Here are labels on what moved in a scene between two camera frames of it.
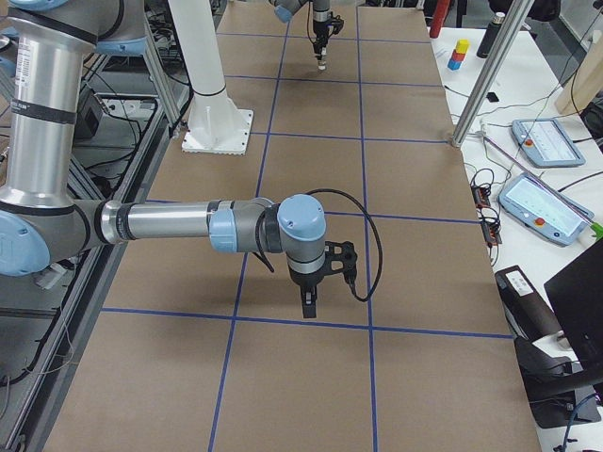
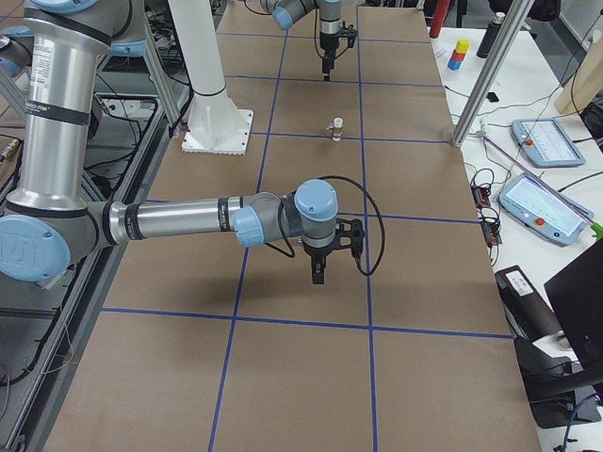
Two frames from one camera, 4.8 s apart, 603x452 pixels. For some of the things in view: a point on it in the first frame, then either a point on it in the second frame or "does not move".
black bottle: [490, 35] does not move
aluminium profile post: [493, 70] does not move
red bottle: [440, 11] does not move
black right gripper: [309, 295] to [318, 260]
